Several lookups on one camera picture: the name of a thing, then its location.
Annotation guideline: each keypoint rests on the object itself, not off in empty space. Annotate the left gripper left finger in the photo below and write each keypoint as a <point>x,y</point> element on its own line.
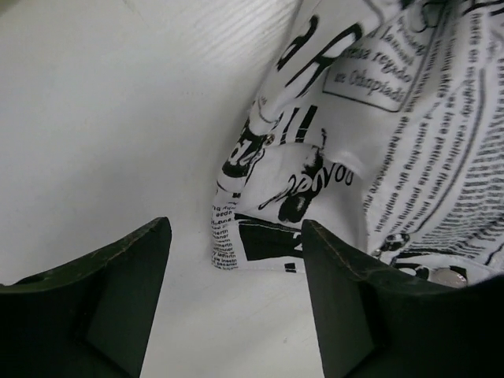
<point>90,317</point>

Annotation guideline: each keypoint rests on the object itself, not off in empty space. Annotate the newspaper print trousers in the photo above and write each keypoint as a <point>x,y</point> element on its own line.
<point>383,122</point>

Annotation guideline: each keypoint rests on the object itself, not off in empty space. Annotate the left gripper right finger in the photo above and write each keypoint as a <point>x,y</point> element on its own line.
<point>375,321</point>

